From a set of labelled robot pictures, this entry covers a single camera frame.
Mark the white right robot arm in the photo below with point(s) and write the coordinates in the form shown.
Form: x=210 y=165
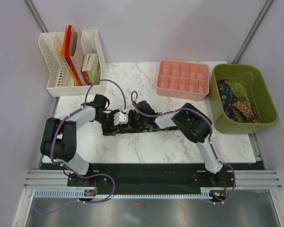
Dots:
x=194 y=125

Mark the pink divided organizer tray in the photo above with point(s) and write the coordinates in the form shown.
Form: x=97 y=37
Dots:
x=185 y=80

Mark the aluminium frame rail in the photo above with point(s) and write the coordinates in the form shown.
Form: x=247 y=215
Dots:
x=245 y=179

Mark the orange folder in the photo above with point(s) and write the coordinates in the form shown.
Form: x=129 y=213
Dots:
x=66 y=56

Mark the olive green plastic bin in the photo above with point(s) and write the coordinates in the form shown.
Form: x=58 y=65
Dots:
x=247 y=83

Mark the green book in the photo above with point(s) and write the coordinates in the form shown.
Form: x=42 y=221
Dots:
x=93 y=67

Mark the navy floral tie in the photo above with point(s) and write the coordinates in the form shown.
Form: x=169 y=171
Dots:
x=227 y=98

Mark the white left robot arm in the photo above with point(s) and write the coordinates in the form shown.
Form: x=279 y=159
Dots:
x=59 y=141

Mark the left aluminium corner post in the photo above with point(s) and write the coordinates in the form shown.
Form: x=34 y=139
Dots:
x=35 y=15

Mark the red folder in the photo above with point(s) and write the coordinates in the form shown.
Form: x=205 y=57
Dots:
x=75 y=54

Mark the red book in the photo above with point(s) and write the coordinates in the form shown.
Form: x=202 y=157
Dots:
x=84 y=69

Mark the right aluminium corner post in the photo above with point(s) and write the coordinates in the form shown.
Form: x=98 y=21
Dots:
x=252 y=31

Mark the black gold floral tie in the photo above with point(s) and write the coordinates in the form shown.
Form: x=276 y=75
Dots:
x=143 y=129

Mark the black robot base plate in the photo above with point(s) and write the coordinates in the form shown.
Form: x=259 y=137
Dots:
x=161 y=179

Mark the aluminium corner post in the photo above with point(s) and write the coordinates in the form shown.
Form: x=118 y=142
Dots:
x=35 y=15
x=252 y=31

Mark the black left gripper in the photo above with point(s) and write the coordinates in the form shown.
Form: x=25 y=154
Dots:
x=106 y=130

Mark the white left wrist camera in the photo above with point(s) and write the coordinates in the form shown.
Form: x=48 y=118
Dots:
x=121 y=117

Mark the beige cardboard folder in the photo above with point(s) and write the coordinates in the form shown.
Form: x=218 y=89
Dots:
x=77 y=53

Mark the brown floral tie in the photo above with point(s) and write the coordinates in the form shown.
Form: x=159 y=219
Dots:
x=243 y=112

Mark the slotted cable duct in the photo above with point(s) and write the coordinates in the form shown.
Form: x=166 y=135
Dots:
x=83 y=194

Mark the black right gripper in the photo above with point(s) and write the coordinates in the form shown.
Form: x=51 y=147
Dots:
x=130 y=117

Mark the white plastic file rack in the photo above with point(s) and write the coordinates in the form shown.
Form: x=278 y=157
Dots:
x=60 y=82

